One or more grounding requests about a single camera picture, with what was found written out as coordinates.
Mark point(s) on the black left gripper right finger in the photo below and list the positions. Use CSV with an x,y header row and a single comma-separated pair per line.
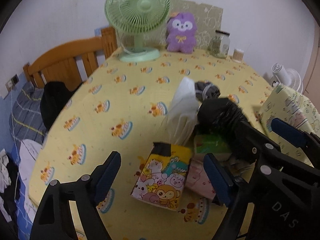
x,y
280,201

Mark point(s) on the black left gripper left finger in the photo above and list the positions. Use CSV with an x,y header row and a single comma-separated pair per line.
x,y
53,219

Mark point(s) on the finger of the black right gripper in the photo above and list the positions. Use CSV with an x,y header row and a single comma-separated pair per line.
x,y
308,142
250,145

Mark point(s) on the green tissue pack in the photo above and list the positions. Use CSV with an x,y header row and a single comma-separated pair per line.
x,y
210,144

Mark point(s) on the black fuzzy cloth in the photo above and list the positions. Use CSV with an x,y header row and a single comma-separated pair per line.
x,y
218,116

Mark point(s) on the pink baby wipes pack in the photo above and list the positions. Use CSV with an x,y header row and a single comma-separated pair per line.
x,y
198,181

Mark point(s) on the grey drawstring pouch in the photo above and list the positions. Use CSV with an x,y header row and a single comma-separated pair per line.
x,y
206,90

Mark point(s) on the white tissue pack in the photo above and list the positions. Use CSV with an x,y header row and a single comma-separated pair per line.
x,y
181,117

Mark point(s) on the colourful cartoon tissue pack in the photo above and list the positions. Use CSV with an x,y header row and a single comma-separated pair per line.
x,y
162,179

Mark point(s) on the yellow cartoon storage box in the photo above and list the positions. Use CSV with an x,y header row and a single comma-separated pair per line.
x,y
294,108

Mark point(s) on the white floor fan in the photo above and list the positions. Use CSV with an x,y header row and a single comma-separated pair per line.
x,y
285,76

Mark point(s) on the cotton swab container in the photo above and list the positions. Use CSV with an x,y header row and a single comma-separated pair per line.
x,y
238,55

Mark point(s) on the blue plaid bedding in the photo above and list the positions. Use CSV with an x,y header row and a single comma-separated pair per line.
x,y
25,119

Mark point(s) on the glass jar with black lid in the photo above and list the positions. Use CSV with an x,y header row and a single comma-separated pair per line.
x,y
219,44

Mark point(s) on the yellow patterned tablecloth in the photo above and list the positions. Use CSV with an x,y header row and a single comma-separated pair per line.
x,y
122,107

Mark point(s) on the purple plush toy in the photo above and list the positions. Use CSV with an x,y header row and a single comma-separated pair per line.
x,y
181,30

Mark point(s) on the wooden bed headboard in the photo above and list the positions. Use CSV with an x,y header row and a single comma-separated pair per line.
x,y
59,63

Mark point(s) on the green desk fan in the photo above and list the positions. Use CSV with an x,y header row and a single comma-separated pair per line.
x,y
136,18

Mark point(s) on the wall power socket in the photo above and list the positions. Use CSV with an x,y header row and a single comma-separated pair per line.
x,y
12,82

